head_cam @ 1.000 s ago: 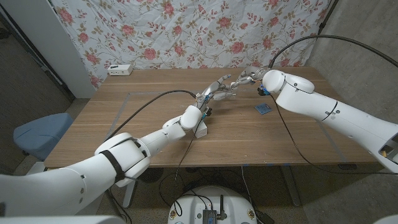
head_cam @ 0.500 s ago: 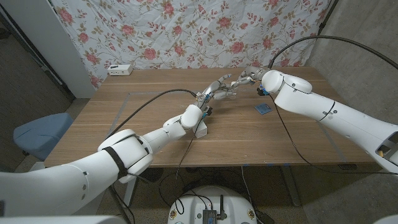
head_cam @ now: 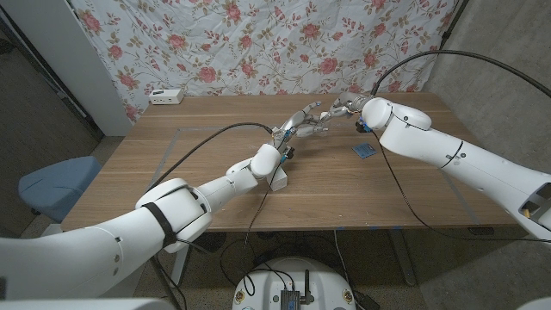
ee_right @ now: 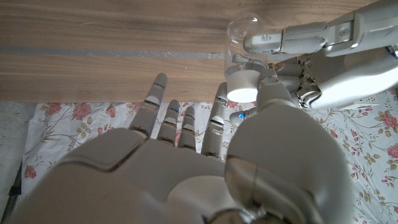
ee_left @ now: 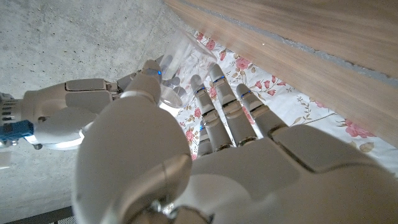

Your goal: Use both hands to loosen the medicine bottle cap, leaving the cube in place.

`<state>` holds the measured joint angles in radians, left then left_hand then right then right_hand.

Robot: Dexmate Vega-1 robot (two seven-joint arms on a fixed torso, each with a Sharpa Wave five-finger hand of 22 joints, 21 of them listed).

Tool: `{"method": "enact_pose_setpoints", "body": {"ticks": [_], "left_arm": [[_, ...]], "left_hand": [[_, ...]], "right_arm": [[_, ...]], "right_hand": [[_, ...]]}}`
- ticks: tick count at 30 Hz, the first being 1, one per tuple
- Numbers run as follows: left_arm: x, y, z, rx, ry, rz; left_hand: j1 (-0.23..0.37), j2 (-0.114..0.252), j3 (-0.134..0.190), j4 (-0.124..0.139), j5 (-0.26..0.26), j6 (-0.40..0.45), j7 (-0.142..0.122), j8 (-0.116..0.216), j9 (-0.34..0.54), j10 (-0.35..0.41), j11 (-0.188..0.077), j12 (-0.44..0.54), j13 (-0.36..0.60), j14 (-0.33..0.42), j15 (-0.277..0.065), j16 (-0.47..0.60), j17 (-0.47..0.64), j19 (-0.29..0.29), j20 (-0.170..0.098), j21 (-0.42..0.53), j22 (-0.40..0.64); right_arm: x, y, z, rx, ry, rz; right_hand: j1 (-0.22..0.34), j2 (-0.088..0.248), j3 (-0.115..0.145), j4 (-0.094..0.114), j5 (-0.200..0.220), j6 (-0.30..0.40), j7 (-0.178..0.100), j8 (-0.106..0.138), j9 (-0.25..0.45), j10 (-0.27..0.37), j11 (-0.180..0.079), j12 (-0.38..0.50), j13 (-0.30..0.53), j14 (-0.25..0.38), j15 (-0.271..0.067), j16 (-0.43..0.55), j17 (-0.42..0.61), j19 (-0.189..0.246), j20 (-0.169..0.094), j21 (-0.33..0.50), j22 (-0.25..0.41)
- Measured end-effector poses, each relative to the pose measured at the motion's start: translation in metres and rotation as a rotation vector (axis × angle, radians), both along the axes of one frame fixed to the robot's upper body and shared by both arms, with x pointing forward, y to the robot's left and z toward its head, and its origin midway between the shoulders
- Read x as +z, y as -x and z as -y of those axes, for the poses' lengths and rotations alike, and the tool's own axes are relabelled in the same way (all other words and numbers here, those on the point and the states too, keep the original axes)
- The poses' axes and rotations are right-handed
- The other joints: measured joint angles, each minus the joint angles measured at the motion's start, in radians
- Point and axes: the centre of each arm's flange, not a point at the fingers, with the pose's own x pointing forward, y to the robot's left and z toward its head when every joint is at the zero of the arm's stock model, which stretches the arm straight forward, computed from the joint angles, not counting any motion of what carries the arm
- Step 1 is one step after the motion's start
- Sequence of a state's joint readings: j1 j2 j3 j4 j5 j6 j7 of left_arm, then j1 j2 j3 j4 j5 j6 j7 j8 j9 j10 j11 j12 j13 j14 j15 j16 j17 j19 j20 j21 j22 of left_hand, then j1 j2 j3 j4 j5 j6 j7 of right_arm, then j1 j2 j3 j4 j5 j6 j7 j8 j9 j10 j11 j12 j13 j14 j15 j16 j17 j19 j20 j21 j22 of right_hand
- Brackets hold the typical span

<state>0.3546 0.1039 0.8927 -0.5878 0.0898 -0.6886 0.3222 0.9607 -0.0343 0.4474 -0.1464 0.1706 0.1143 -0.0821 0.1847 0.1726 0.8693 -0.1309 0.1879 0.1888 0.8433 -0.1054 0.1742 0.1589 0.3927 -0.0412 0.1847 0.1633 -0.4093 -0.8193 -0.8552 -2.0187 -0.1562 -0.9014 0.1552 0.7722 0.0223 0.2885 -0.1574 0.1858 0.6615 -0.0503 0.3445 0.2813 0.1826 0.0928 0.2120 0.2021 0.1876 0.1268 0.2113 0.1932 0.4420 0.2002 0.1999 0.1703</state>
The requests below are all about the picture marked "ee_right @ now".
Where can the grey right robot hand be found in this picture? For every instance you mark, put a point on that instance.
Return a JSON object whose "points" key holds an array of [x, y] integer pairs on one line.
{"points": [[155, 180]]}

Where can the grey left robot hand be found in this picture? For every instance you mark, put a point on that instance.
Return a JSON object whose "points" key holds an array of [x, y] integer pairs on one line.
{"points": [[342, 62]]}

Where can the clear white-capped medicine bottle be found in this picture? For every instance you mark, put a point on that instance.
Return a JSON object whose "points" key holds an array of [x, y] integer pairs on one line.
{"points": [[242, 87]]}

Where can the floral backdrop cloth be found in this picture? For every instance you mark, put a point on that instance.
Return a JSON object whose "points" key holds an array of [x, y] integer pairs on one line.
{"points": [[46, 140]]}

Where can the black backdrop pole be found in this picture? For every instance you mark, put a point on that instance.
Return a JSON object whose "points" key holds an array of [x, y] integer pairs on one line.
{"points": [[12, 193]]}

